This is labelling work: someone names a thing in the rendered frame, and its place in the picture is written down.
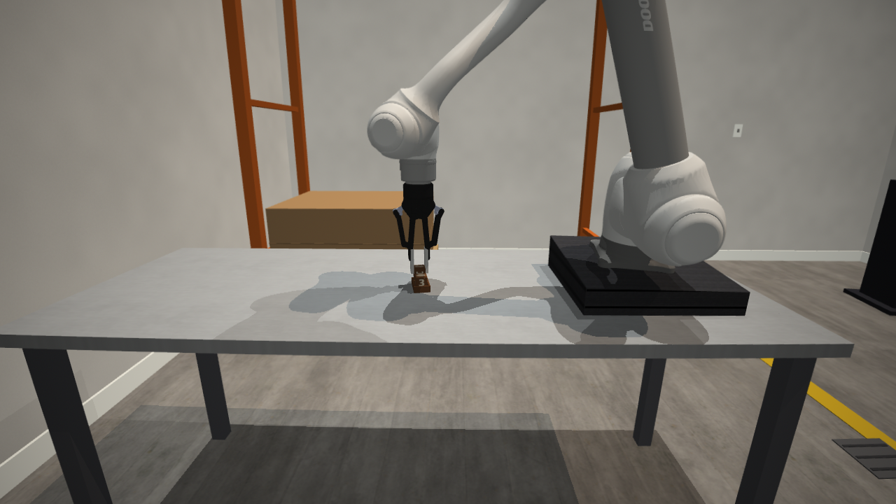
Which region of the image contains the brown wooden tray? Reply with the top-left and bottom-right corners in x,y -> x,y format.
412,277 -> 431,293

